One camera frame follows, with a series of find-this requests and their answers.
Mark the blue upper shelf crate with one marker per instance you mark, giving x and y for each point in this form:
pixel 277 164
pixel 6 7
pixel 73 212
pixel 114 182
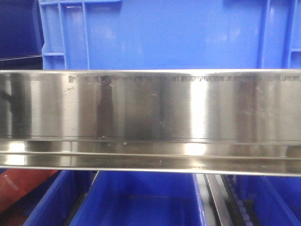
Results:
pixel 171 34

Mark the red box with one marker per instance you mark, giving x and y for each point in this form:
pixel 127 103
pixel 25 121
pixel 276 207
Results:
pixel 24 186

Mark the blue lower middle bin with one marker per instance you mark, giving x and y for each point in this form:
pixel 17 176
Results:
pixel 142 199

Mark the blue bin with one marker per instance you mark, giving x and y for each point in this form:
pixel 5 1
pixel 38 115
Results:
pixel 55 206
pixel 142 199
pixel 270 201

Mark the metal roller track divider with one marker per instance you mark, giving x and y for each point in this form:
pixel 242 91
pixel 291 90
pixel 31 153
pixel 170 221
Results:
pixel 220 204

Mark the blue lower left bin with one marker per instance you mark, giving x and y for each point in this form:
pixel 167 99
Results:
pixel 55 206

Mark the dark blue upper left crate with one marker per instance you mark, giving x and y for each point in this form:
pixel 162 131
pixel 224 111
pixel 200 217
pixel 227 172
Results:
pixel 21 32

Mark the blue lower right bin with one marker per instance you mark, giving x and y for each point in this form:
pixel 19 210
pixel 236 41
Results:
pixel 270 201

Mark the stainless steel shelf rail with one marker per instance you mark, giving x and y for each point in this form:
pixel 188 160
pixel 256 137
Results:
pixel 220 121

